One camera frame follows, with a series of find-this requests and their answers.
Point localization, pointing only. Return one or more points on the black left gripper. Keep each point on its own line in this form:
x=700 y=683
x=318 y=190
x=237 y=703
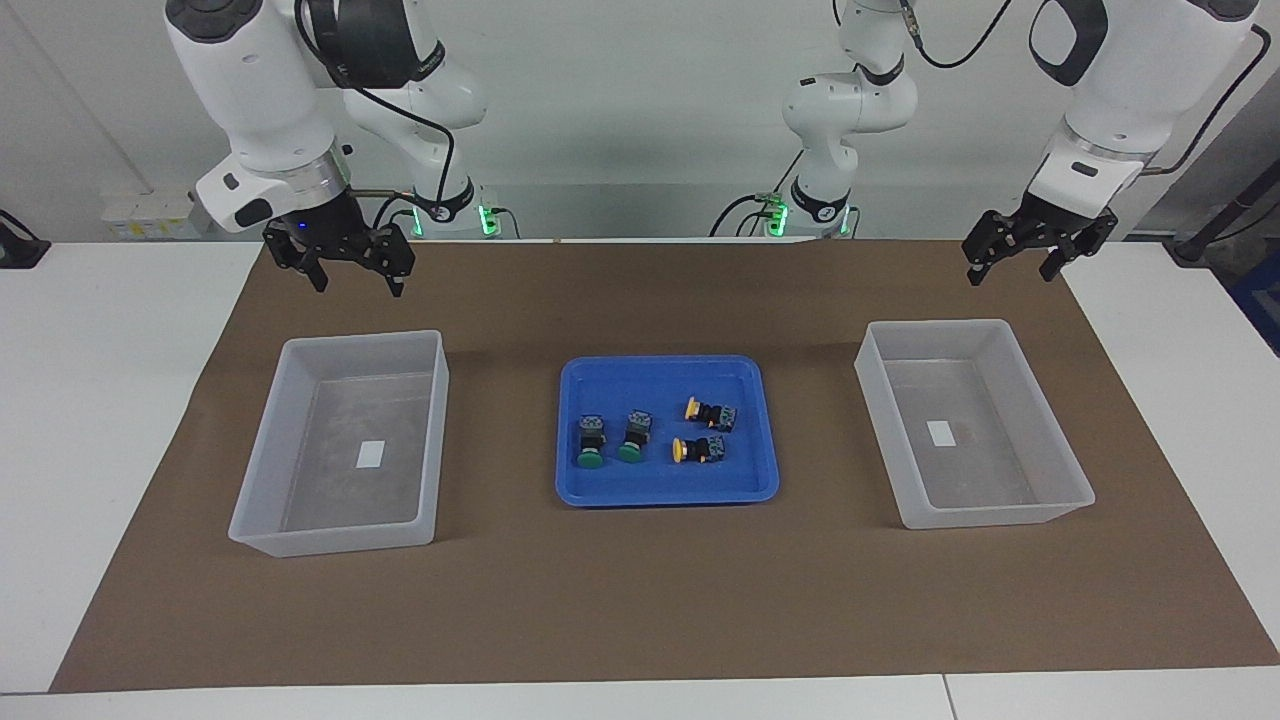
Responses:
x=1050 y=228

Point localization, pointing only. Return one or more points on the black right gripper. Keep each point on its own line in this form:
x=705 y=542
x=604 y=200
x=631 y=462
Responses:
x=330 y=235

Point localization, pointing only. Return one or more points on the green push button switch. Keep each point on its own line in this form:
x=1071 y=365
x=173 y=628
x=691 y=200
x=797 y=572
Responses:
x=634 y=438
x=590 y=442

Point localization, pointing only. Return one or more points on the yellow push button switch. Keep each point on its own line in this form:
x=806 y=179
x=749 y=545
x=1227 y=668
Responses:
x=712 y=413
x=700 y=449

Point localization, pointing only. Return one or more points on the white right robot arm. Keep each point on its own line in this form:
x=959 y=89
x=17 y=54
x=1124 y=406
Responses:
x=260 y=90

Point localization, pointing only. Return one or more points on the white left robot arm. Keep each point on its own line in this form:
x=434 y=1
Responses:
x=1120 y=90

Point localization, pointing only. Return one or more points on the black stand pole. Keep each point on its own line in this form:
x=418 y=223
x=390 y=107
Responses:
x=1200 y=248

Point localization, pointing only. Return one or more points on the white paper label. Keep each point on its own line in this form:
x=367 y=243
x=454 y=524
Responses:
x=940 y=433
x=371 y=454

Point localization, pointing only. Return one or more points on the blue crate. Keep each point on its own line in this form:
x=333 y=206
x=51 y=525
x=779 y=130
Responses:
x=1262 y=300

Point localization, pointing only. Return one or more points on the translucent white plastic box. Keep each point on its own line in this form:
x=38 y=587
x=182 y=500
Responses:
x=400 y=500
x=1000 y=480

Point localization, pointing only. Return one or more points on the blue plastic tray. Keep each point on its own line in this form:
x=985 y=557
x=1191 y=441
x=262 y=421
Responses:
x=660 y=485

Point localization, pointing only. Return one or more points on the brown table mat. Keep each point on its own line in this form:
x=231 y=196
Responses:
x=640 y=600

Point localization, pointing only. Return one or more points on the black flat bracket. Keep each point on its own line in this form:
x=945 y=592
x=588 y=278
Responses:
x=20 y=250

